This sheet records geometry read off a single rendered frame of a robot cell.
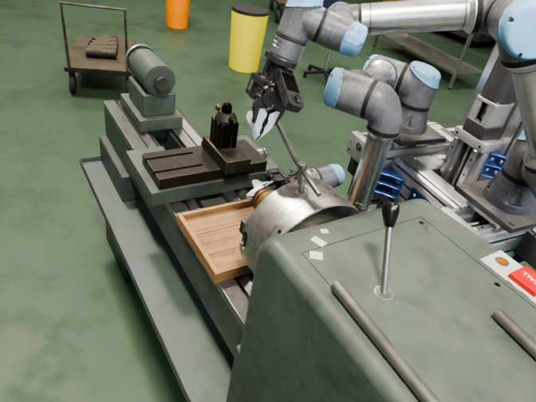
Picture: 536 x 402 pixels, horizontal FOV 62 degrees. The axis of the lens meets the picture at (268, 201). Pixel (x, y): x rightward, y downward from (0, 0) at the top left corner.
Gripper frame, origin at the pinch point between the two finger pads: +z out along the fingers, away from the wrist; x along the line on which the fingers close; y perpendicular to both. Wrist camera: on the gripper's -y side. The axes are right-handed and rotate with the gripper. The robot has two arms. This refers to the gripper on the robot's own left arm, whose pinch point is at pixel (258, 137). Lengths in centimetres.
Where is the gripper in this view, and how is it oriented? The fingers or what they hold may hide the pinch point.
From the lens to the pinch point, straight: 113.6
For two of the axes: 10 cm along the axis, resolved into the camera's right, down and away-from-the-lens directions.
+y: -5.0, -5.6, 6.6
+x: -7.8, -0.2, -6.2
